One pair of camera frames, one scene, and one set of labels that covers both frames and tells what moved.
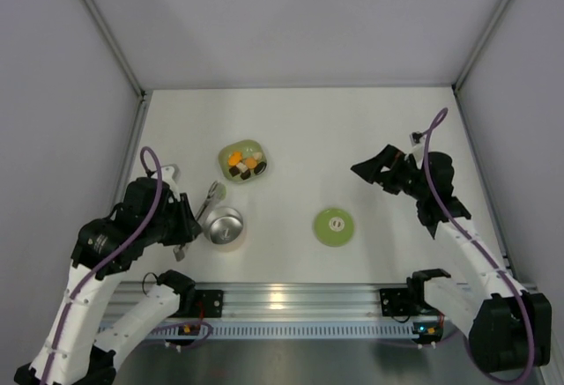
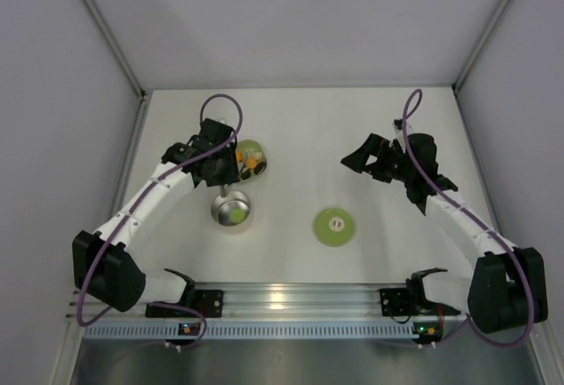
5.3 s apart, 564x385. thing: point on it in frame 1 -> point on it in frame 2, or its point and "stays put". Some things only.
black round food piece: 260,167 stays put
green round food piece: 221,191 -> 237,215
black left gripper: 183,220 -> 225,175
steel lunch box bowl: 223,225 -> 222,206
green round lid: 333,226 stays put
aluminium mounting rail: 276,301 stays put
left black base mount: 212,304 stays put
